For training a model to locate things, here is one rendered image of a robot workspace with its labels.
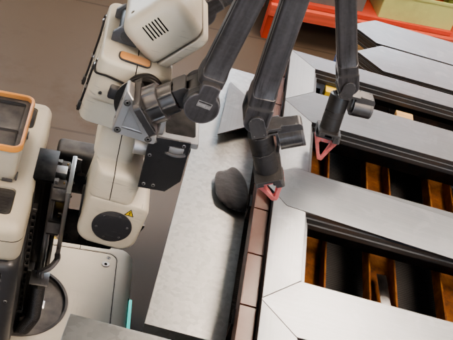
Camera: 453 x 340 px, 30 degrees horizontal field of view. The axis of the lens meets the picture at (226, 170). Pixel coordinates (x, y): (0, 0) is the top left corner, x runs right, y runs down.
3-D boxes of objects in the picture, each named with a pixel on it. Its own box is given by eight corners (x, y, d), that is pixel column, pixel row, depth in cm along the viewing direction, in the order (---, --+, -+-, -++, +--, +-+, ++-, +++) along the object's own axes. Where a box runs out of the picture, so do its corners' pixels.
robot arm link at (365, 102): (341, 65, 236) (345, 81, 229) (379, 73, 238) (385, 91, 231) (326, 99, 243) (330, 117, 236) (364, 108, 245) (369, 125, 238)
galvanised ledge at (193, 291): (264, 84, 310) (266, 77, 308) (222, 352, 205) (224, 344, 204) (212, 69, 309) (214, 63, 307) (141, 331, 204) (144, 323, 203)
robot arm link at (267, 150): (245, 123, 192) (247, 138, 187) (275, 118, 191) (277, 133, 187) (251, 147, 196) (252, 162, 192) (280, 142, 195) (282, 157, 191)
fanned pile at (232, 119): (262, 91, 300) (265, 81, 298) (252, 154, 269) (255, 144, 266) (228, 81, 299) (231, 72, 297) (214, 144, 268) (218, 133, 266)
